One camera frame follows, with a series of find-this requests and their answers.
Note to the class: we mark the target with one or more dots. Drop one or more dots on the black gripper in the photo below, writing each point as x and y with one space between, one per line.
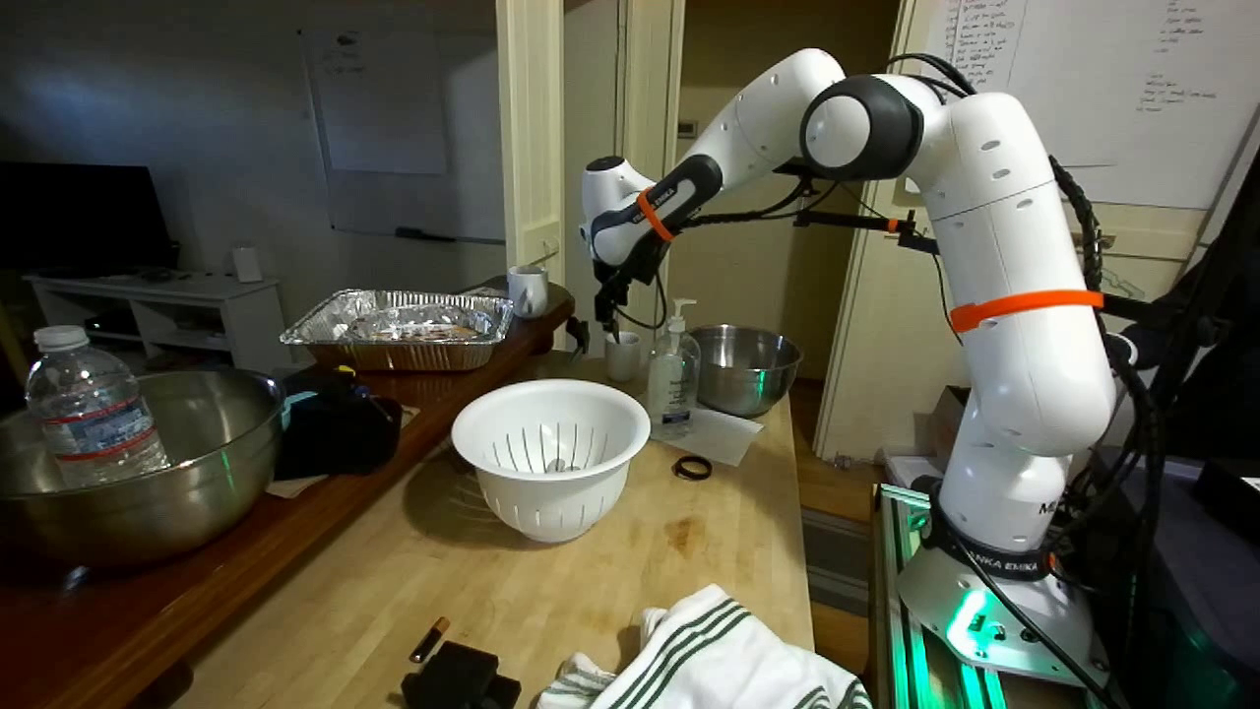
626 271

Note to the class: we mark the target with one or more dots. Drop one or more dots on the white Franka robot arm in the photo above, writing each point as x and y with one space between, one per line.
1025 394

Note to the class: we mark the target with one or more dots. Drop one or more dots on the tall white mug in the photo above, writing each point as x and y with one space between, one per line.
528 295

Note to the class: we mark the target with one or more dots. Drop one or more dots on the clear pump bottle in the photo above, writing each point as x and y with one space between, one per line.
676 388

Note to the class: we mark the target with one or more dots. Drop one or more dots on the steel mixing bowl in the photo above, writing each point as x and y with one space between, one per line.
740 375

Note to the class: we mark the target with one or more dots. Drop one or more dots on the white paper sheet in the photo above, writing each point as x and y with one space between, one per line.
710 436

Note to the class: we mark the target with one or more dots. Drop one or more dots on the white ceramic bowl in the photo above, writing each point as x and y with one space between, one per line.
553 506

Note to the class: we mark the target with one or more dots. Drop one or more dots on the aluminium foil tray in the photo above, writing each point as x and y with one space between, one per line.
395 321

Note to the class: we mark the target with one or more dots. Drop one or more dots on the black bag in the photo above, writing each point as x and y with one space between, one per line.
335 426

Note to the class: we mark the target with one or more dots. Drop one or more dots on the white green striped towel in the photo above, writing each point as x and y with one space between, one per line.
710 656

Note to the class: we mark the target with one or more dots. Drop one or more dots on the red black marker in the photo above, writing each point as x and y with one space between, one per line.
431 641

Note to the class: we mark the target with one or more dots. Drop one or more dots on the small black object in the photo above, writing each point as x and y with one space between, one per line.
454 675

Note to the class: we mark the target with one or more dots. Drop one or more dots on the white television stand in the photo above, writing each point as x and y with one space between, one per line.
169 316

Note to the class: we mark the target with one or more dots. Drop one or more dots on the wide steel bowl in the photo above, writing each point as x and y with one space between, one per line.
158 514

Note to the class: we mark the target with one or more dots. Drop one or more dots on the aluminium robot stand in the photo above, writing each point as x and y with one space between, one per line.
999 618

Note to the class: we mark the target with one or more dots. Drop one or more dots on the clear water bottle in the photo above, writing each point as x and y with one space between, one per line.
92 419

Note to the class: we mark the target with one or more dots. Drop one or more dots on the black television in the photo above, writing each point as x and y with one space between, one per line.
79 220

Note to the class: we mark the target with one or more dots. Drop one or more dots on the whiteboard with writing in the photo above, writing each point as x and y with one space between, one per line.
1116 91

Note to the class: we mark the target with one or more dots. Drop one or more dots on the dark wooden counter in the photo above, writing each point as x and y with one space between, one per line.
79 632

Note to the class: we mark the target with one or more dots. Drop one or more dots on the white sheet on wall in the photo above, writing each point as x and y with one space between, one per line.
379 104

